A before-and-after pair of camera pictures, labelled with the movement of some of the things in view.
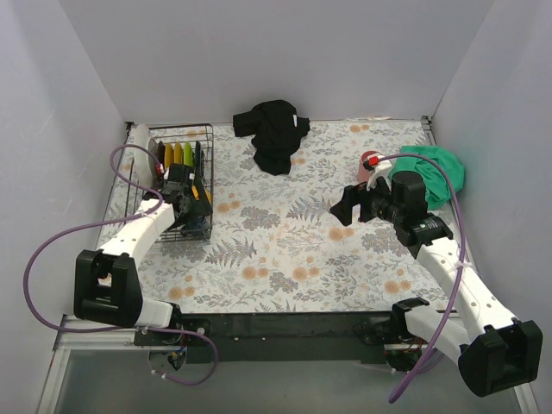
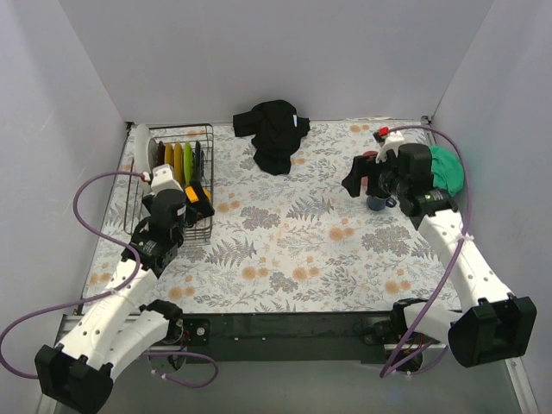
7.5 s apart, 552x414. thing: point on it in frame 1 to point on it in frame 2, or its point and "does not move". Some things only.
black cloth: [277, 130] does not move
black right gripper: [362, 204] to [371, 173]
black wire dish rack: [172, 181] does not move
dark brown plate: [161, 152] does not move
